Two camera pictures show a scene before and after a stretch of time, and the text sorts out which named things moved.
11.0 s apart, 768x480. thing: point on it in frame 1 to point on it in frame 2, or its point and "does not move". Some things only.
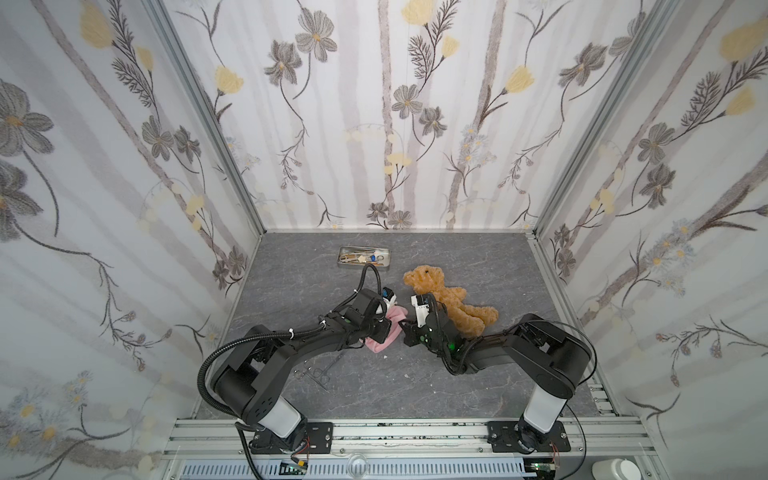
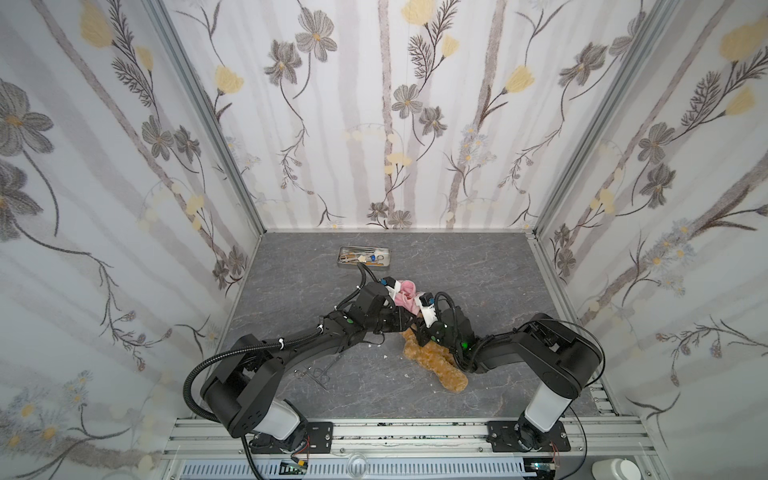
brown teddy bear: x=469 y=321 to x=436 y=359
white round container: x=615 y=469 does not move
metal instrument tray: x=356 y=257 does not move
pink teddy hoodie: x=394 y=314 to x=406 y=298
